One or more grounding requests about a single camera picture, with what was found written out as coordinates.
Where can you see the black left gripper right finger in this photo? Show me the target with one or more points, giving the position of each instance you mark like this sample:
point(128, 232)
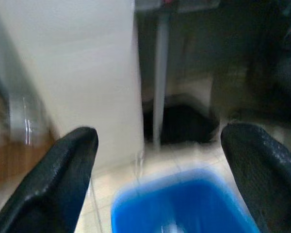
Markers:
point(264, 174)

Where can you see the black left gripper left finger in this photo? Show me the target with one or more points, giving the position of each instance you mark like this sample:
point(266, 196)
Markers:
point(51, 179)

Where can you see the brown wooden furniture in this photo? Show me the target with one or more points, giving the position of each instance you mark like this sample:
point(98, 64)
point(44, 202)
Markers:
point(4, 155)

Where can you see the blue plastic bin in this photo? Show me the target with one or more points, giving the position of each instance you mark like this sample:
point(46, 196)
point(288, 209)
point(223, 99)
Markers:
point(184, 204)

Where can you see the black round bin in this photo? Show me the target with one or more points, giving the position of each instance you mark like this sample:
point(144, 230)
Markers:
point(186, 126)

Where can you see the white cabinet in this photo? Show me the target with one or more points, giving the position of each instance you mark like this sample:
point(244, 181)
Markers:
point(87, 72)

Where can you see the grey metal pole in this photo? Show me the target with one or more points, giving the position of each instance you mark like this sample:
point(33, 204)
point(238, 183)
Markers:
point(160, 85)

